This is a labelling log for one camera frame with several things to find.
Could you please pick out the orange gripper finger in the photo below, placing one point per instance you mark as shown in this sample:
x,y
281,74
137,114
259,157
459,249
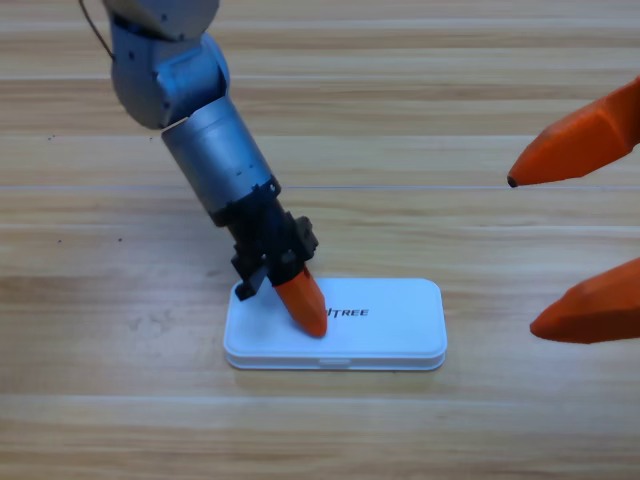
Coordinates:
x,y
595,315

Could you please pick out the white Unitree pencil case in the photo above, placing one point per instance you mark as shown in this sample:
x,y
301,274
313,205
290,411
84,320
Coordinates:
x,y
390,330

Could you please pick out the orange gripper finger with dark tip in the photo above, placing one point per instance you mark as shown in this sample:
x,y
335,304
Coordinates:
x,y
585,145

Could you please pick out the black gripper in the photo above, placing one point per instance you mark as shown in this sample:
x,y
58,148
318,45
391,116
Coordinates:
x,y
265,235

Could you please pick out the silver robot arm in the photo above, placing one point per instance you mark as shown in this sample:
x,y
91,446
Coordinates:
x,y
210,150

